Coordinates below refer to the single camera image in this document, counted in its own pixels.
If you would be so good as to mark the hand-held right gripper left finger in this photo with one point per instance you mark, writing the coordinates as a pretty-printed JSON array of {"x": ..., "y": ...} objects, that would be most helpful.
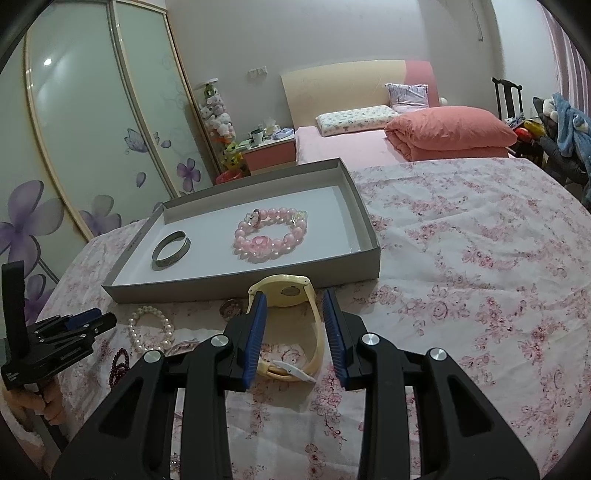
[{"x": 256, "y": 339}]

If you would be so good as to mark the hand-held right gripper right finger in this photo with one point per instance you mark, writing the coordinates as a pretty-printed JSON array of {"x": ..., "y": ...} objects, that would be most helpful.
[{"x": 332, "y": 339}]

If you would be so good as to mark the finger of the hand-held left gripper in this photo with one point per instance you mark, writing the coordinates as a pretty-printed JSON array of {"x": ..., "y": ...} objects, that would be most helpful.
[
  {"x": 85, "y": 316},
  {"x": 99, "y": 324}
]

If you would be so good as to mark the grey cardboard box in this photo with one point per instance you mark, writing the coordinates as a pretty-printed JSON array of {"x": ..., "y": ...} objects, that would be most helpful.
[{"x": 207, "y": 258}]

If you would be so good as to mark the person's left forearm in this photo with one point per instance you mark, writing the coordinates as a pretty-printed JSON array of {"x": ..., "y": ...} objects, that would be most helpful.
[{"x": 18, "y": 438}]

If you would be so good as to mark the person's left hand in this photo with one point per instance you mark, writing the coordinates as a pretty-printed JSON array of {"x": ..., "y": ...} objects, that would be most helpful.
[{"x": 48, "y": 401}]

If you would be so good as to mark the silver bangle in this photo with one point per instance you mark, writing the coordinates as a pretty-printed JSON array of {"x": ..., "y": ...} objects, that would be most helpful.
[{"x": 161, "y": 261}]

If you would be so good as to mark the red plastic basin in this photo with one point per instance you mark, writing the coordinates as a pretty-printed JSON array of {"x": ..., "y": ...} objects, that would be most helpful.
[{"x": 228, "y": 177}]

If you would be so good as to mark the pink and white nightstand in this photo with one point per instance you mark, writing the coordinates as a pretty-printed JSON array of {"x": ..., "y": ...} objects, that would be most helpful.
[{"x": 268, "y": 159}]

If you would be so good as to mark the plain pink mattress sheet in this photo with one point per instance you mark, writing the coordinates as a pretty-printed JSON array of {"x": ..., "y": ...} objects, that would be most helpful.
[{"x": 341, "y": 145}]

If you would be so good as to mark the flower print sliding wardrobe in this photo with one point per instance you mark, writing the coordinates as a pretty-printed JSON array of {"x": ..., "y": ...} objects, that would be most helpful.
[{"x": 69, "y": 115}]

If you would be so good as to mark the blue folded cloth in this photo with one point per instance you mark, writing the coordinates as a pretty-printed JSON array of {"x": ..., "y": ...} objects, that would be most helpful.
[{"x": 284, "y": 134}]

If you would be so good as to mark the tissue box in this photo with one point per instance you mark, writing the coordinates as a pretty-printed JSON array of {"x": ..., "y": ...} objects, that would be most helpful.
[{"x": 271, "y": 128}]

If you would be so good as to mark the white patterned pillow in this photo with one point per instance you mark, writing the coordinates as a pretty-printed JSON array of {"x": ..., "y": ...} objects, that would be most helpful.
[{"x": 355, "y": 120}]

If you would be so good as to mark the clear tube of plush toys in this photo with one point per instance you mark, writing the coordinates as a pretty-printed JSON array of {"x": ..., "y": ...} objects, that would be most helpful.
[{"x": 217, "y": 110}]

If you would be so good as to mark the pink long pillow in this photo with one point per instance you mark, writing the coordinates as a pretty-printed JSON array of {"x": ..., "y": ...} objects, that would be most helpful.
[{"x": 443, "y": 129}]

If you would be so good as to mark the cream and pink headboard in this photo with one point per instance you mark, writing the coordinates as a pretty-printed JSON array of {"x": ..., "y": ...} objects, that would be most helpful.
[{"x": 332, "y": 92}]

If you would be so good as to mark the lilac small pillow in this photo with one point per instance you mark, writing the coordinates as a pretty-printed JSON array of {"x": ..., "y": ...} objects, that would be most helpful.
[{"x": 406, "y": 97}]

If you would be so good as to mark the colourful toys pile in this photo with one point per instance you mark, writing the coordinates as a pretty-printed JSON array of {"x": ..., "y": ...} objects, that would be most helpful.
[{"x": 526, "y": 129}]

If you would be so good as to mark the dark wooden chair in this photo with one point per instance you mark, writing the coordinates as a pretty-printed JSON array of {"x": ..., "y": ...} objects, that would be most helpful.
[{"x": 507, "y": 99}]

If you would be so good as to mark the white plush toy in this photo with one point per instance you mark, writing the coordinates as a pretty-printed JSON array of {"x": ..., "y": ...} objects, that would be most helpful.
[{"x": 548, "y": 107}]

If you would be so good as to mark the blue clothing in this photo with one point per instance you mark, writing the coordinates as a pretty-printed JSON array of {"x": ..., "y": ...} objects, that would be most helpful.
[{"x": 572, "y": 124}]

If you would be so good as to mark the pink curtain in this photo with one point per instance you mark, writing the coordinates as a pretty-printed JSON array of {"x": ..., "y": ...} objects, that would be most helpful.
[{"x": 570, "y": 50}]

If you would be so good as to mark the white wall socket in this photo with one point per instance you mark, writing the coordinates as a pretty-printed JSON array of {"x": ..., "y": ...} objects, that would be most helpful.
[{"x": 257, "y": 71}]

